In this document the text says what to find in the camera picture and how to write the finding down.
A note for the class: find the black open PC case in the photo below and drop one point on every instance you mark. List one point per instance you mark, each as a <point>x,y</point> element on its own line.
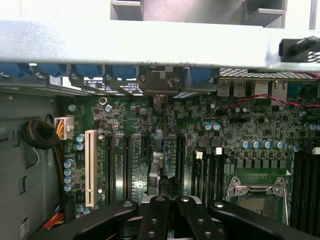
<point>150,42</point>

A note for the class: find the white power connector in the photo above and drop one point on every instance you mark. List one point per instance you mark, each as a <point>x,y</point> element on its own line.
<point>65,127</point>

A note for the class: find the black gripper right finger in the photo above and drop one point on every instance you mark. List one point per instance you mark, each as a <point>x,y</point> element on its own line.
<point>195,220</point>

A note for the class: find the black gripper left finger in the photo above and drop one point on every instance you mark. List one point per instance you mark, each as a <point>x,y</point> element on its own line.
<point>157,217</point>

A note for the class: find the short black expansion slot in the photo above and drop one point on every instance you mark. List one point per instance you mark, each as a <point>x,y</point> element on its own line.
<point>146,147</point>

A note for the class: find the long black expansion slot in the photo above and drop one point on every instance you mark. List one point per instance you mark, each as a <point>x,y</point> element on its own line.
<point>111,170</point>
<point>180,157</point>

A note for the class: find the CPU socket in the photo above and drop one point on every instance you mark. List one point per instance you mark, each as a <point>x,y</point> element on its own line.
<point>257,207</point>

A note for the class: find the green motherboard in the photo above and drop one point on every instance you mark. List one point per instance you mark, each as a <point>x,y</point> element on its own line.
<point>200,117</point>

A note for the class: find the white PCI expansion slot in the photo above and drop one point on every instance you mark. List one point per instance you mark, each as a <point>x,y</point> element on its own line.
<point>90,170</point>

